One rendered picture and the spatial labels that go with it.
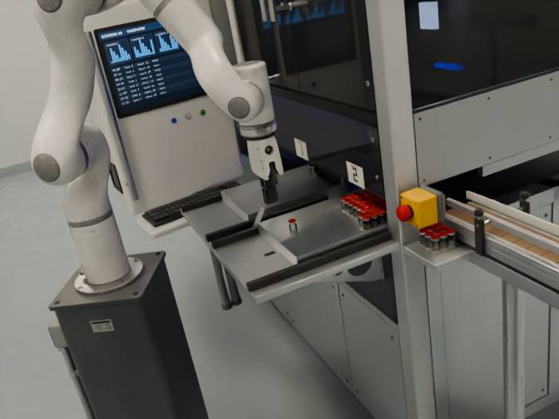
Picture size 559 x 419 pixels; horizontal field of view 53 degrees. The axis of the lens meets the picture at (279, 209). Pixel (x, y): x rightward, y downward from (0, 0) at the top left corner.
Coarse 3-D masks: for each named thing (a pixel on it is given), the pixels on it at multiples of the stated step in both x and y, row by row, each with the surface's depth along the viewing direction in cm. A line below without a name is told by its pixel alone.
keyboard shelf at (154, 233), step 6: (138, 222) 208; (144, 222) 206; (174, 222) 201; (180, 222) 200; (186, 222) 201; (144, 228) 203; (150, 228) 200; (156, 228) 199; (162, 228) 198; (168, 228) 198; (174, 228) 198; (180, 228) 200; (150, 234) 198; (156, 234) 196; (162, 234) 197
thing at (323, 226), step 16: (352, 192) 170; (304, 208) 165; (320, 208) 168; (336, 208) 169; (272, 224) 163; (288, 224) 164; (304, 224) 162; (320, 224) 161; (336, 224) 159; (352, 224) 157; (384, 224) 146; (272, 240) 153; (288, 240) 155; (304, 240) 153; (320, 240) 152; (336, 240) 150; (352, 240) 144; (288, 256) 144; (304, 256) 139
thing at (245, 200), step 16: (288, 176) 198; (304, 176) 199; (224, 192) 190; (240, 192) 193; (256, 192) 193; (288, 192) 188; (304, 192) 185; (320, 192) 176; (336, 192) 178; (240, 208) 173; (256, 208) 180; (272, 208) 170
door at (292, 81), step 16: (240, 0) 195; (256, 0) 182; (240, 16) 200; (256, 16) 186; (288, 16) 164; (240, 32) 205; (256, 32) 191; (272, 32) 178; (288, 32) 168; (256, 48) 195; (272, 48) 182; (288, 48) 171; (272, 64) 186; (288, 64) 175; (272, 80) 191; (288, 80) 178
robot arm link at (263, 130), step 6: (240, 126) 128; (246, 126) 126; (252, 126) 126; (258, 126) 126; (264, 126) 126; (270, 126) 127; (240, 132) 129; (246, 132) 127; (252, 132) 126; (258, 132) 127; (264, 132) 127; (270, 132) 129
